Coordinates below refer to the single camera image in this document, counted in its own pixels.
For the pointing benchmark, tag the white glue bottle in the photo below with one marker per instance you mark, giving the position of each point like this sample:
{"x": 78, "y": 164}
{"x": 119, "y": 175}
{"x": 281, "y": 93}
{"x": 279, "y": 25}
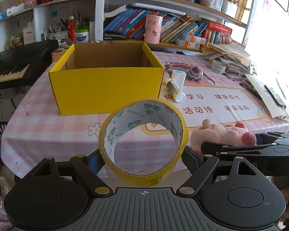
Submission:
{"x": 175, "y": 90}

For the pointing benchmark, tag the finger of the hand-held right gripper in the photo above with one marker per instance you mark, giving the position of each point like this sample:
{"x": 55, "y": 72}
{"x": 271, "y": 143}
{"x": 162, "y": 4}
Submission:
{"x": 277, "y": 136}
{"x": 231, "y": 148}

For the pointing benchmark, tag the wooden chessboard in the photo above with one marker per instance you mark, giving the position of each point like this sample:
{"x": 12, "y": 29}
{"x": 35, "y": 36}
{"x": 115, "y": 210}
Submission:
{"x": 59, "y": 51}

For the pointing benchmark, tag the yellow tape roll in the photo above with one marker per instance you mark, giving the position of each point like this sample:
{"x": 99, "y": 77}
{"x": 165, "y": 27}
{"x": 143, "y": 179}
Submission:
{"x": 144, "y": 176}

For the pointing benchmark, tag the white charger block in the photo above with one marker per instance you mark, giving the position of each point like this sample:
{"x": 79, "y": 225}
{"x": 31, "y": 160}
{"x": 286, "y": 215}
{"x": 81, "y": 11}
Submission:
{"x": 178, "y": 77}

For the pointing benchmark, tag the small pink box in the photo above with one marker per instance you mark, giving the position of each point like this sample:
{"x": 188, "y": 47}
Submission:
{"x": 33, "y": 2}

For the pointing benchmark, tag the pink checked desktop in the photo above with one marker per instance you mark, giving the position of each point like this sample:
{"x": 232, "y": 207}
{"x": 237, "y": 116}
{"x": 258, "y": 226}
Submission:
{"x": 50, "y": 130}

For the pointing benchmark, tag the black stapler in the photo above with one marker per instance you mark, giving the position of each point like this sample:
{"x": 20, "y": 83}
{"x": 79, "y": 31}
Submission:
{"x": 114, "y": 37}

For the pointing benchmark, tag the row of slanted books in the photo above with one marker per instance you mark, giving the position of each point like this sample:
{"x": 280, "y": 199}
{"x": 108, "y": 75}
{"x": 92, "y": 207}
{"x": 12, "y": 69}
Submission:
{"x": 127, "y": 22}

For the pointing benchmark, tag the brass bowl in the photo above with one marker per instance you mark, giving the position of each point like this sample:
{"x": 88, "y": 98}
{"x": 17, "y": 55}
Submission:
{"x": 15, "y": 41}

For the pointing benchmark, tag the pink plush toy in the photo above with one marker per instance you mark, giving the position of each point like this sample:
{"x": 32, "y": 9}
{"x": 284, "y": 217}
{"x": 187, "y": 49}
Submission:
{"x": 221, "y": 132}

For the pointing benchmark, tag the white storage box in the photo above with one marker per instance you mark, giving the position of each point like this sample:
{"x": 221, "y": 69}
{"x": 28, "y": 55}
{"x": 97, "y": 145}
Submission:
{"x": 229, "y": 8}

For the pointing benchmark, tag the pink printed cup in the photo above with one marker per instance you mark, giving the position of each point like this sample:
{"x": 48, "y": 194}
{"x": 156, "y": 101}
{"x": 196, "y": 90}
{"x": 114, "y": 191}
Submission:
{"x": 153, "y": 28}

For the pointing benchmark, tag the pen holder with brushes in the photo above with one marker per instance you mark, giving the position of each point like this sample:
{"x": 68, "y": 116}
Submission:
{"x": 59, "y": 32}

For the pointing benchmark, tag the large white paper sheet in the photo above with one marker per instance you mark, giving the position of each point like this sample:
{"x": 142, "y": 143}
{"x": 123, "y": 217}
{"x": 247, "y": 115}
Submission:
{"x": 265, "y": 93}

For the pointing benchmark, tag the orange white carton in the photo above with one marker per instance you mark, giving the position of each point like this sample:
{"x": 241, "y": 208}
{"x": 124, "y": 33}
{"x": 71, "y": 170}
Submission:
{"x": 195, "y": 39}
{"x": 186, "y": 44}

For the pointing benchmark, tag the red tassel ornament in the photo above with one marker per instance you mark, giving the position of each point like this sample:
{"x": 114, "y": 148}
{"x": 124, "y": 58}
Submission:
{"x": 71, "y": 28}

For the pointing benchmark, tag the red flat box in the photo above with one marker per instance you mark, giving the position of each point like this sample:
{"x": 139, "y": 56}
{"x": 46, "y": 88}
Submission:
{"x": 220, "y": 27}

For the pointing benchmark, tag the white jar green lid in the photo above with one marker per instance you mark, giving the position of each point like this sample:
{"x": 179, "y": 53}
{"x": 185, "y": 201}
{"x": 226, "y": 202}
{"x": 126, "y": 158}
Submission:
{"x": 82, "y": 35}

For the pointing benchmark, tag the black pen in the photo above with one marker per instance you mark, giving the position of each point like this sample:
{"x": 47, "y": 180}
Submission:
{"x": 249, "y": 89}

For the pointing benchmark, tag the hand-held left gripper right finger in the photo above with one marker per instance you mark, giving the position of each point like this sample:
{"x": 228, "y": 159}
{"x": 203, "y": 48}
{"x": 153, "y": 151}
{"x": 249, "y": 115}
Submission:
{"x": 192, "y": 160}

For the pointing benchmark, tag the small toy car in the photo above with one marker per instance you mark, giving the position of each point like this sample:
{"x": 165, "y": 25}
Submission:
{"x": 195, "y": 73}

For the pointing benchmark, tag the yellow cardboard box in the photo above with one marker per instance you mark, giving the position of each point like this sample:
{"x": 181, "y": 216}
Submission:
{"x": 106, "y": 89}

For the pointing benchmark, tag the white bookshelf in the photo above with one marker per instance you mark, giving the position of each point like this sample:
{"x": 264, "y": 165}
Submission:
{"x": 100, "y": 4}

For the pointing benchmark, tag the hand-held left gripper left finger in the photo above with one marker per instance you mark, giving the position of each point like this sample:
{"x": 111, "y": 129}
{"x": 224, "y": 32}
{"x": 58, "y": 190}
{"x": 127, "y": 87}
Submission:
{"x": 96, "y": 161}

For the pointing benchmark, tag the grey tape roll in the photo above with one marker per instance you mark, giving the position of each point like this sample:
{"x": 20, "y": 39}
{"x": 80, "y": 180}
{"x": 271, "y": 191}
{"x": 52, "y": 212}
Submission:
{"x": 218, "y": 66}

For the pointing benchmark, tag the black electric keyboard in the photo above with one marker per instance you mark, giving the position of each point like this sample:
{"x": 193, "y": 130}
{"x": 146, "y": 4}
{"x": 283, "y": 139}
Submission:
{"x": 14, "y": 62}

